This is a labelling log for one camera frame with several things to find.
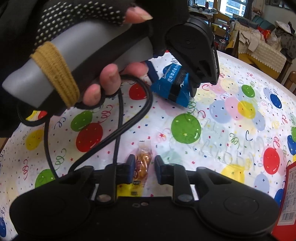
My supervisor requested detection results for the blue snack packet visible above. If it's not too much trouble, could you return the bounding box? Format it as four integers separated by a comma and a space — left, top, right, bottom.
151, 63, 190, 108

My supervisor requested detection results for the balloon pattern tablecloth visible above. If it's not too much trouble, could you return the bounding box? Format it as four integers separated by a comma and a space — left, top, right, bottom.
1, 53, 295, 240

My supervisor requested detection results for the red cardboard shoe box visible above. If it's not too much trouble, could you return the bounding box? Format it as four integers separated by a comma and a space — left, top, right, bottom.
272, 162, 296, 241

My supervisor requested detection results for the wooden dining chair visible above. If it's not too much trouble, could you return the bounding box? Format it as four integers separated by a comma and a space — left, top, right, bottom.
284, 71, 296, 95

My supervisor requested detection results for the black cable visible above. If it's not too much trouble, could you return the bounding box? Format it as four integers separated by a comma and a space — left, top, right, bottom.
17, 74, 154, 179

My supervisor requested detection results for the sofa with cream cover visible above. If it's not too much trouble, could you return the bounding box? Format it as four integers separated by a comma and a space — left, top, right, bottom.
225, 21, 287, 80

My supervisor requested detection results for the small orange snack packet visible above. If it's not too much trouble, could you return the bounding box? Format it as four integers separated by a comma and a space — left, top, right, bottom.
133, 141, 153, 186

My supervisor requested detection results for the left hand in glove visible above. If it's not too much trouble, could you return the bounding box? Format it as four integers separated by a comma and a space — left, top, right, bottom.
1, 1, 189, 138

